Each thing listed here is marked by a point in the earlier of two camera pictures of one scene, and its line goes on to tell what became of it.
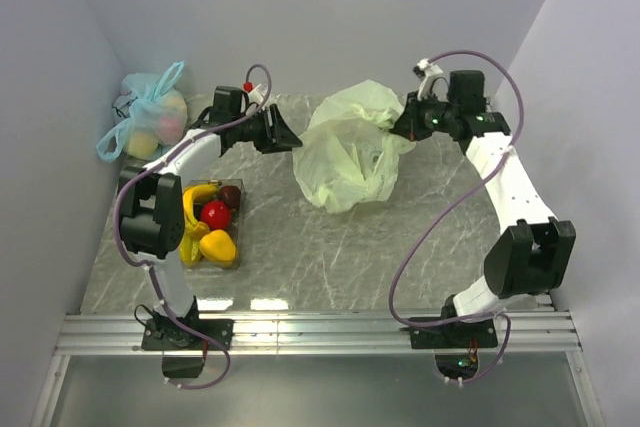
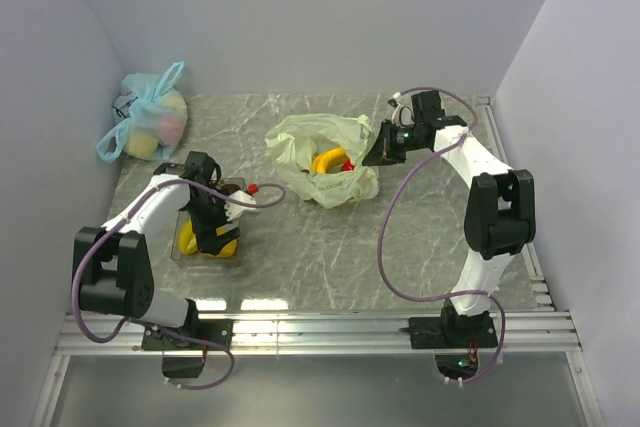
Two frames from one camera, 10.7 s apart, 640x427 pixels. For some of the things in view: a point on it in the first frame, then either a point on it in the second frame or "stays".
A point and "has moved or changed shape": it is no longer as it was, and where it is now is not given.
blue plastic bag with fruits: x=151 y=117 stays
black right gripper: x=408 y=126 → x=384 y=149
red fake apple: x=217 y=214 has moved or changed shape
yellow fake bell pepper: x=217 y=245 stays
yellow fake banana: x=193 y=194 has moved or changed shape
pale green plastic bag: x=347 y=153 has moved or changed shape
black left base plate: x=165 y=335 stays
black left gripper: x=279 y=137 → x=208 y=241
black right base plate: x=459 y=335 stays
